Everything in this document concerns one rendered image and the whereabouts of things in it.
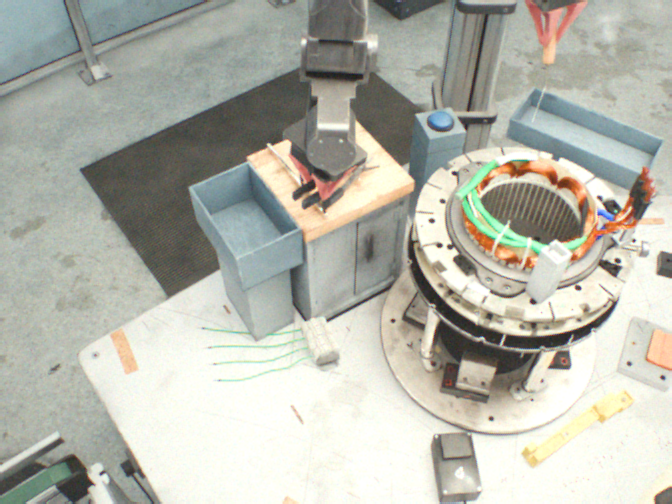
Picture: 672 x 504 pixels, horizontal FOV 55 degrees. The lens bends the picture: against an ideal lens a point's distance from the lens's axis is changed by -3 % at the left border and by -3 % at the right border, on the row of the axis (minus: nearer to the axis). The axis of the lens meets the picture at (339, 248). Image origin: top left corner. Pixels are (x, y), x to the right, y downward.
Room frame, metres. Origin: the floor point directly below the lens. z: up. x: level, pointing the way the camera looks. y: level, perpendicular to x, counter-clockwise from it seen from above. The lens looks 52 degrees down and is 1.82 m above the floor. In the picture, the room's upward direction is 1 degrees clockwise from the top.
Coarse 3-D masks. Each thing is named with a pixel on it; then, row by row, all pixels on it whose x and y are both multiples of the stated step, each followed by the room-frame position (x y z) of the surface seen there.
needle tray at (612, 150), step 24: (528, 96) 0.94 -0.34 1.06; (552, 96) 0.94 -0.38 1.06; (528, 120) 0.92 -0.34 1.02; (552, 120) 0.92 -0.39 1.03; (576, 120) 0.91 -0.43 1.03; (600, 120) 0.89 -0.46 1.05; (528, 144) 0.85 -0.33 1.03; (552, 144) 0.83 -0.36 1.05; (576, 144) 0.86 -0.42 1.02; (600, 144) 0.86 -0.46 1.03; (624, 144) 0.86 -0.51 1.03; (648, 144) 0.84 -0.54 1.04; (600, 168) 0.78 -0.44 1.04; (624, 168) 0.76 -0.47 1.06; (648, 168) 0.80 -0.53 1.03
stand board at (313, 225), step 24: (288, 144) 0.80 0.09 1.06; (360, 144) 0.80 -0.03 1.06; (264, 168) 0.75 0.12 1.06; (384, 168) 0.75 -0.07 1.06; (288, 192) 0.70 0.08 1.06; (312, 192) 0.70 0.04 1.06; (360, 192) 0.70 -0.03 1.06; (384, 192) 0.70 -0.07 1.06; (408, 192) 0.72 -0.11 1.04; (312, 216) 0.65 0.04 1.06; (336, 216) 0.65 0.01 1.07; (360, 216) 0.67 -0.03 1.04
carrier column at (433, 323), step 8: (432, 312) 0.55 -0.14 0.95; (432, 320) 0.55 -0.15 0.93; (440, 320) 0.55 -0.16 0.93; (432, 328) 0.55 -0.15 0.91; (424, 336) 0.55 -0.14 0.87; (432, 336) 0.55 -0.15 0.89; (424, 344) 0.55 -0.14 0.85; (432, 344) 0.55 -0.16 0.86; (424, 352) 0.55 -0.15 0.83; (432, 352) 0.55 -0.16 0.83
